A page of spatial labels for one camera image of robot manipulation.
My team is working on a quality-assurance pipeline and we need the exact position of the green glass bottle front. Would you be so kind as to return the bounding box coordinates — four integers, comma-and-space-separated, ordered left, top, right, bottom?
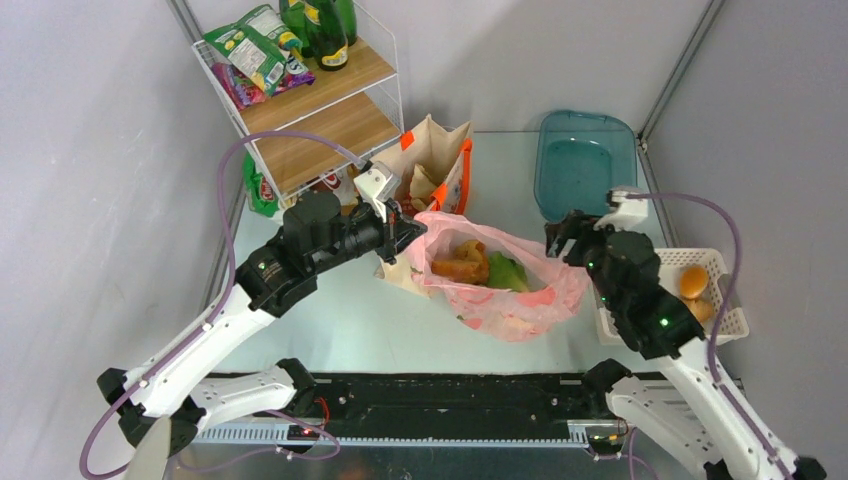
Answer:
304, 0, 348, 71

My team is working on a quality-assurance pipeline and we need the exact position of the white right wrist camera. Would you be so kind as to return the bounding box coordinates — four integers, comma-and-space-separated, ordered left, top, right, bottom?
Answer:
593, 186, 650, 231

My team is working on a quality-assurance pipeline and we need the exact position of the green white snack bag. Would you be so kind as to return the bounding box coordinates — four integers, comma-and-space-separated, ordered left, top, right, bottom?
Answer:
242, 153, 283, 224

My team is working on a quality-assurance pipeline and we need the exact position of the green lettuce head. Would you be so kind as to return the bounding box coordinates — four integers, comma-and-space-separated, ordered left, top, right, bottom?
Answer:
486, 252, 530, 293

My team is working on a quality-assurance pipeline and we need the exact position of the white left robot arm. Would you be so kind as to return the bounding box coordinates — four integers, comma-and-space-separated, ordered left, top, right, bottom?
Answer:
97, 193, 427, 455

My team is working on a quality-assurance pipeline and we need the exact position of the small brown bun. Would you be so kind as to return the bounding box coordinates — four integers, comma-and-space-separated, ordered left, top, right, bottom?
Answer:
678, 265, 709, 300

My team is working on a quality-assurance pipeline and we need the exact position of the croissant bread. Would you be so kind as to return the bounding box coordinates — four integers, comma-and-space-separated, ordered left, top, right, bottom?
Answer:
453, 240, 488, 264

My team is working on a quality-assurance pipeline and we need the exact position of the beige floral tote bag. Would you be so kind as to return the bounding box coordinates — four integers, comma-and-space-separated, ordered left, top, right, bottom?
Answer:
360, 113, 476, 299

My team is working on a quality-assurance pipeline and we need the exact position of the round toasted bread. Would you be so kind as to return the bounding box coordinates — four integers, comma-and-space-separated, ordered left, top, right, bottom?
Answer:
431, 259, 490, 285

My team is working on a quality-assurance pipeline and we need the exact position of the green chips bag top shelf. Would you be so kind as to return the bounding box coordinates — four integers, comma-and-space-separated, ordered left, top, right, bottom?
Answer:
203, 4, 309, 95

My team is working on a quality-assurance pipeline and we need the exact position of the white plastic basket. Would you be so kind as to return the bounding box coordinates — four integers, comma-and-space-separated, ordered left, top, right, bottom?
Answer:
592, 248, 750, 346

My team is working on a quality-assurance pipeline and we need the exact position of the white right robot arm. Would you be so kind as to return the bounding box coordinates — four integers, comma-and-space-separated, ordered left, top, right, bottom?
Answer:
545, 210, 827, 479

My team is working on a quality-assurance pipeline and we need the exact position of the green glass bottle back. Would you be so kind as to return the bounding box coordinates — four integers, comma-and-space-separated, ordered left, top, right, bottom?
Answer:
334, 0, 358, 46

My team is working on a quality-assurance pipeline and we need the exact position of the teal plastic tray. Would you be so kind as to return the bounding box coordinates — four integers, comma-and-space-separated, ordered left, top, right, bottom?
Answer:
534, 110, 637, 222

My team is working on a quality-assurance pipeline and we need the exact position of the green glass bottle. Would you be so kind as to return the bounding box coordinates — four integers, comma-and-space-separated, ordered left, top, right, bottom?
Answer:
304, 0, 348, 71
334, 0, 358, 46
279, 0, 313, 58

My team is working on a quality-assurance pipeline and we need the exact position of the green glass bottle middle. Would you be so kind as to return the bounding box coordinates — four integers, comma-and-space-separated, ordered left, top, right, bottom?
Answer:
279, 0, 313, 58

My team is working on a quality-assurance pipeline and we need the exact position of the pink plastic bag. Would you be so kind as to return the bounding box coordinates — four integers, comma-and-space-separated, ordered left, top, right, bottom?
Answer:
405, 211, 589, 342

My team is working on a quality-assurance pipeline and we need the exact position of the white wire wooden shelf rack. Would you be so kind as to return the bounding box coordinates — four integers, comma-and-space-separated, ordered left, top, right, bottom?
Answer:
192, 4, 406, 201

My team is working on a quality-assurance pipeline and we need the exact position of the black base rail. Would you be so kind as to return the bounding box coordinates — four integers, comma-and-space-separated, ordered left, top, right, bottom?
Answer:
282, 373, 630, 443

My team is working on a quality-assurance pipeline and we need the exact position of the small golden bread roll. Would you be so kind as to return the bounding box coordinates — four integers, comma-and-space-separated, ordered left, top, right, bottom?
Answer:
682, 298, 715, 324

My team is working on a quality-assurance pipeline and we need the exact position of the white brown snack bag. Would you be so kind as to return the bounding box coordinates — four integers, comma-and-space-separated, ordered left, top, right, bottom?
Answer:
310, 167, 358, 206

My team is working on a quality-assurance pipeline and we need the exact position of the purple candy bag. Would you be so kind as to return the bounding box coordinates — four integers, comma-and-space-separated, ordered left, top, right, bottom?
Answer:
211, 62, 315, 111

